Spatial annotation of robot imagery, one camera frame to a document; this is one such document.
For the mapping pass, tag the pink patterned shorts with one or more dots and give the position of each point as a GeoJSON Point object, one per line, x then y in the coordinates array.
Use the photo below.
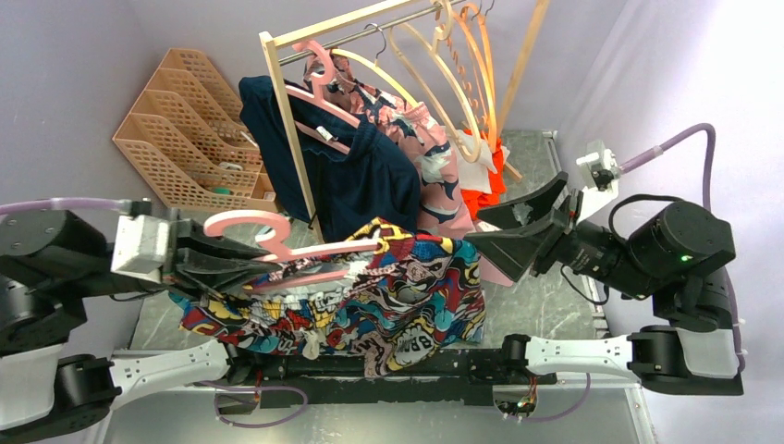
{"type": "Point", "coordinates": [410, 126]}

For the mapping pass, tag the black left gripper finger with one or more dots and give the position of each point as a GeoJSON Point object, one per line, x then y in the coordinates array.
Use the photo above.
{"type": "Point", "coordinates": [191, 235]}
{"type": "Point", "coordinates": [210, 275]}

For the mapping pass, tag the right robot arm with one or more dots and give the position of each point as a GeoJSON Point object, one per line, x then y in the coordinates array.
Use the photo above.
{"type": "Point", "coordinates": [677, 261]}

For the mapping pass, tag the comic print shorts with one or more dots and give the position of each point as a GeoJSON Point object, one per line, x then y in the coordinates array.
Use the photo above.
{"type": "Point", "coordinates": [394, 306]}

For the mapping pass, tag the pink mat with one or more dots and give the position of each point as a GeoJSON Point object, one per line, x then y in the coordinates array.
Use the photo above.
{"type": "Point", "coordinates": [494, 263]}

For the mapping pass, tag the wooden clothes rack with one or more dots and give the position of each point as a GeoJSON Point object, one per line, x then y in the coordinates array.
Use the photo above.
{"type": "Point", "coordinates": [430, 26]}

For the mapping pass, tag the orange cloth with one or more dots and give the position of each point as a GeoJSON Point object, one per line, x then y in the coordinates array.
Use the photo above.
{"type": "Point", "coordinates": [482, 182]}

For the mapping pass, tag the navy blue shorts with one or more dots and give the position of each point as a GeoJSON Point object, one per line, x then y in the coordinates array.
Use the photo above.
{"type": "Point", "coordinates": [374, 178]}

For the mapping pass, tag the peach plastic file organizer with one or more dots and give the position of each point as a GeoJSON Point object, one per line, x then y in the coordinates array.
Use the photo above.
{"type": "Point", "coordinates": [184, 137]}

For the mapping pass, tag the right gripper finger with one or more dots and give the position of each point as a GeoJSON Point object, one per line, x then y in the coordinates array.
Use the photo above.
{"type": "Point", "coordinates": [521, 245]}
{"type": "Point", "coordinates": [534, 210]}

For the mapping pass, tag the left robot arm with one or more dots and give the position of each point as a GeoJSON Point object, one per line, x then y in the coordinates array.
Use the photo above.
{"type": "Point", "coordinates": [52, 261]}

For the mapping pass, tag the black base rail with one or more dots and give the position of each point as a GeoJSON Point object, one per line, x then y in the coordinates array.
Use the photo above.
{"type": "Point", "coordinates": [466, 375]}

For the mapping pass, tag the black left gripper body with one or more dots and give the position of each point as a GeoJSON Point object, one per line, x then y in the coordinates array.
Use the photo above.
{"type": "Point", "coordinates": [170, 262]}

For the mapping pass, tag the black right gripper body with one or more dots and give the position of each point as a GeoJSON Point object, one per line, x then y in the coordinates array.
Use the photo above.
{"type": "Point", "coordinates": [588, 247]}

